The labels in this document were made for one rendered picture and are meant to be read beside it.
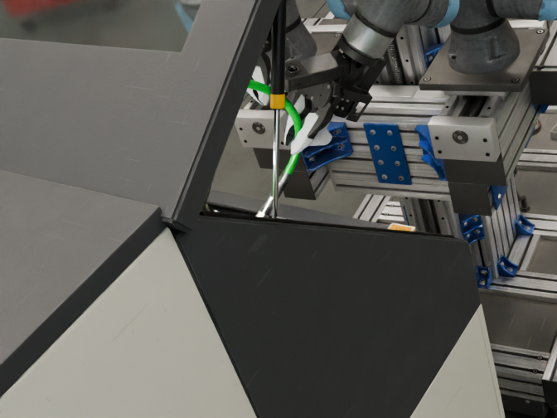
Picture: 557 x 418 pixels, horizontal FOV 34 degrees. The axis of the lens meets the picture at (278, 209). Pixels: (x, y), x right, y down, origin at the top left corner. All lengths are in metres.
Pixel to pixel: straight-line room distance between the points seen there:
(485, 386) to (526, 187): 1.20
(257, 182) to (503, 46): 1.93
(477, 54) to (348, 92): 0.53
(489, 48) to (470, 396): 0.70
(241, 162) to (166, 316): 2.84
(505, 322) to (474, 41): 0.90
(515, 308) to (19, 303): 1.81
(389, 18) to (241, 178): 2.40
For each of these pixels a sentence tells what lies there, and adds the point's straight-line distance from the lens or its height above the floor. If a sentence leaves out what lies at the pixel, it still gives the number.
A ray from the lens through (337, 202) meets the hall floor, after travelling 3.43.
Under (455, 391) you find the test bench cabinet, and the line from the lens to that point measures 1.74.
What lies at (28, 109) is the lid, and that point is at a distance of 1.22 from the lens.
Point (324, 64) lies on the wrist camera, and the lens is 1.44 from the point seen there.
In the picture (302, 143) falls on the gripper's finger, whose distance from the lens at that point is 1.48.
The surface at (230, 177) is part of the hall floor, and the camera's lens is 3.78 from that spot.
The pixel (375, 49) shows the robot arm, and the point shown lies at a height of 1.36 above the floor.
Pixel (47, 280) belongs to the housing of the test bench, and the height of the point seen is 1.50.
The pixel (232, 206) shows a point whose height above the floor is 0.95.
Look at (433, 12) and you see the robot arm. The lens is 1.48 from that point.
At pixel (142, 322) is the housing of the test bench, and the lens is 1.00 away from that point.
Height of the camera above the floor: 2.02
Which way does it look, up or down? 35 degrees down
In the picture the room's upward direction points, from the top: 20 degrees counter-clockwise
